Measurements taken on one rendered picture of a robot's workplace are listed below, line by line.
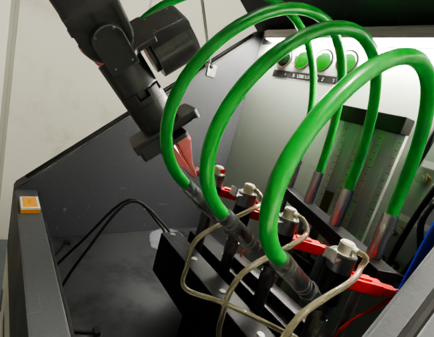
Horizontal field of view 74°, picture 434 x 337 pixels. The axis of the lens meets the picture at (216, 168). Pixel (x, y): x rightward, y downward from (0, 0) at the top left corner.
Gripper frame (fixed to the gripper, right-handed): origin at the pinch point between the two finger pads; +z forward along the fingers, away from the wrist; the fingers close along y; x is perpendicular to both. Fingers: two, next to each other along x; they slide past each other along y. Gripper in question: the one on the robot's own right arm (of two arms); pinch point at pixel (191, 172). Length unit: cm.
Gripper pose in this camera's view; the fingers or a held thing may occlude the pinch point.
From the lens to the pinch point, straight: 46.2
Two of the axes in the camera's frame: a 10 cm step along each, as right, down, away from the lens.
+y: 8.2, -5.6, 1.3
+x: -3.5, -3.2, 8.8
